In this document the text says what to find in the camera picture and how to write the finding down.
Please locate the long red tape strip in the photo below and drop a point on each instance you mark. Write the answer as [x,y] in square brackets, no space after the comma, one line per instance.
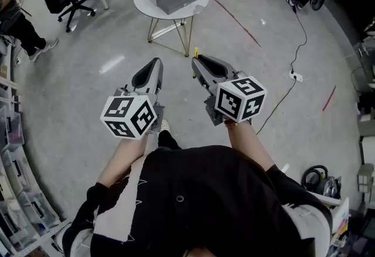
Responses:
[234,20]

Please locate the person's black shirt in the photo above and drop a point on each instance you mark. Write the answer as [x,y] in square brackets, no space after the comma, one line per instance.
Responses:
[205,191]

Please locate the person's white shoe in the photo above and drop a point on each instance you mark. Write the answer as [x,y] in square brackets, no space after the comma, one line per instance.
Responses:
[164,125]

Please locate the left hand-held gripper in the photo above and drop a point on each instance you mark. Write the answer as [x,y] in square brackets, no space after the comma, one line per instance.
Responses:
[129,112]

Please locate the short red tape strip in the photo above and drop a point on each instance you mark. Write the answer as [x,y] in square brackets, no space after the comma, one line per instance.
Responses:
[329,97]

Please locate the shelf with clear plastic bins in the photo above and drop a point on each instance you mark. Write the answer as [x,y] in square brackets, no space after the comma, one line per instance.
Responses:
[17,191]

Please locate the person's black trouser leg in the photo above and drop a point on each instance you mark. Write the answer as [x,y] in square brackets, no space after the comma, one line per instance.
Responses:
[167,140]

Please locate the black vacuum cleaner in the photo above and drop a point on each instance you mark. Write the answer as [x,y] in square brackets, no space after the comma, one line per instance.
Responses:
[317,181]

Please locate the person's right forearm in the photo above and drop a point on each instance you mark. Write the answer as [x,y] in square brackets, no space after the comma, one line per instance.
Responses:
[249,144]

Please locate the person's left forearm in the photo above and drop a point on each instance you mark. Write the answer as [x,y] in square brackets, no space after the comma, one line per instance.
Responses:
[126,156]

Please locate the round white side table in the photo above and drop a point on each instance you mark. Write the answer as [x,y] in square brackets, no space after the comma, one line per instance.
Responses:
[146,5]

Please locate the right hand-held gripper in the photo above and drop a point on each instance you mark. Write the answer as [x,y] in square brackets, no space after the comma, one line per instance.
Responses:
[240,97]

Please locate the white power strip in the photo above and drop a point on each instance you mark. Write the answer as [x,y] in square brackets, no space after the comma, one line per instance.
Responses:
[296,75]

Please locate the yellow utility knife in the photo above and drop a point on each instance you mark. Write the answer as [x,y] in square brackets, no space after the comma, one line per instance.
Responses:
[196,51]

